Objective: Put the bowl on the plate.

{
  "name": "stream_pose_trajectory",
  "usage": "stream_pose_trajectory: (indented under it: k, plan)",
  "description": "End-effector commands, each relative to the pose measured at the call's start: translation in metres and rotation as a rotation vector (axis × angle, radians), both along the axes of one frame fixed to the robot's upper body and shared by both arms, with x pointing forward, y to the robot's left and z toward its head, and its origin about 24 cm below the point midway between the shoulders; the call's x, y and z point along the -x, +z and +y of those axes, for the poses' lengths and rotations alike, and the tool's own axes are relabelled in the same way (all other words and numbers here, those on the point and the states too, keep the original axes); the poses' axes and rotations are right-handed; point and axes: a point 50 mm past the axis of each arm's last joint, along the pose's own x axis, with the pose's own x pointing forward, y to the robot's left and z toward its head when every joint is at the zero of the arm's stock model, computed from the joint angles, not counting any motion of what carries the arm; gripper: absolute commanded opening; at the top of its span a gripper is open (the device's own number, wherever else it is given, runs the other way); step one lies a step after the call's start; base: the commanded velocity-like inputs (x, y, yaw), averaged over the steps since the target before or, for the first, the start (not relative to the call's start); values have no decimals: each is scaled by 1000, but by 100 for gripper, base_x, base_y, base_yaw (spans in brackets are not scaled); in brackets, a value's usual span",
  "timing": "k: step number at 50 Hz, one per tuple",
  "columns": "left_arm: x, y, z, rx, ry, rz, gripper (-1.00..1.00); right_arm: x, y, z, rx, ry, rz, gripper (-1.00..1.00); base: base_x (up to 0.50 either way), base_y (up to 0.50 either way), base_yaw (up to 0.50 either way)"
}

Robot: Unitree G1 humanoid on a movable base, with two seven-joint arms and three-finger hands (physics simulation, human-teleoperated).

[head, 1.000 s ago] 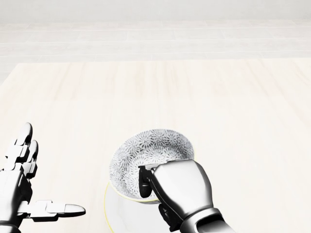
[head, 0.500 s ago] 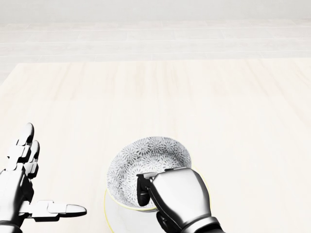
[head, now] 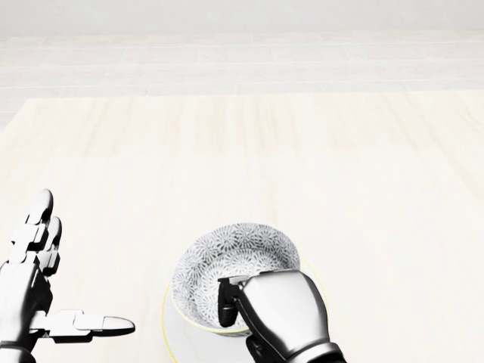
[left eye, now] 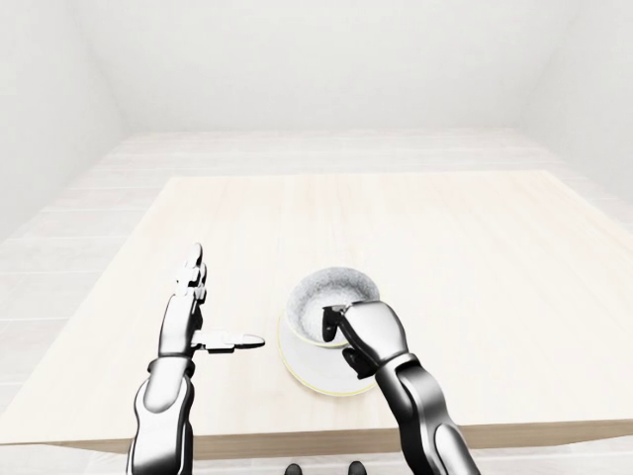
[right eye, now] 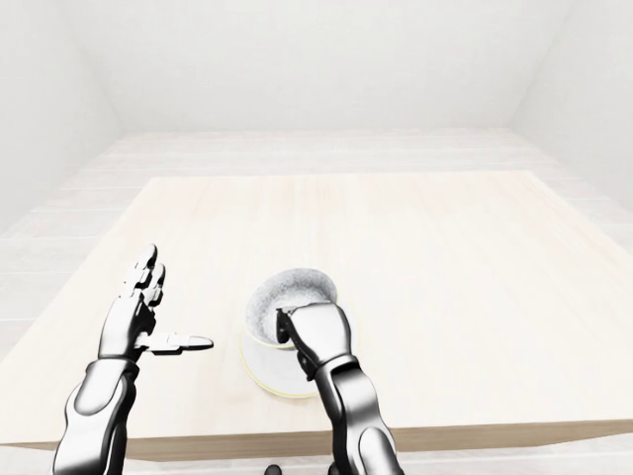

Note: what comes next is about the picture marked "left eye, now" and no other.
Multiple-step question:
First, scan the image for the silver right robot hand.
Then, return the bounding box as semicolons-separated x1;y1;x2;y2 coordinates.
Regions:
321;300;412;381

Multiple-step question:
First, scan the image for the speckled grey bowl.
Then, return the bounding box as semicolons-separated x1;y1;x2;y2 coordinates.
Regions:
285;265;382;350

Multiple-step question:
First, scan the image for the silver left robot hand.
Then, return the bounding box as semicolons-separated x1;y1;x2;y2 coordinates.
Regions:
156;241;266;361

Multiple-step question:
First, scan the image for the white plate with yellow rim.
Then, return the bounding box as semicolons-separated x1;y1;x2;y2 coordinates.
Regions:
277;311;382;399

